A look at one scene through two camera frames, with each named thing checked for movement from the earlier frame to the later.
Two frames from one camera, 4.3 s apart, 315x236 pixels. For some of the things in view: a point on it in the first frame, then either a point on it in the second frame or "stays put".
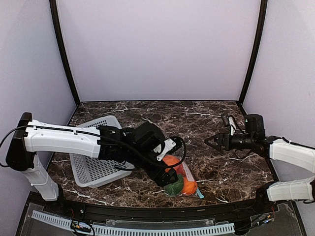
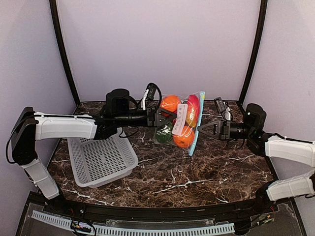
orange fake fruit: x=189 y=187 to x=186 y=138
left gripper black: x=164 y=179 to x=153 y=117
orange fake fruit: x=170 y=160 to x=170 y=103
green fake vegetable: x=175 y=188 to x=164 y=133
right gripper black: x=220 y=137 to x=221 y=130
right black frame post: x=263 y=16 stays put
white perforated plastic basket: x=89 y=171 stays put
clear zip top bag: x=185 y=185 to x=183 y=131
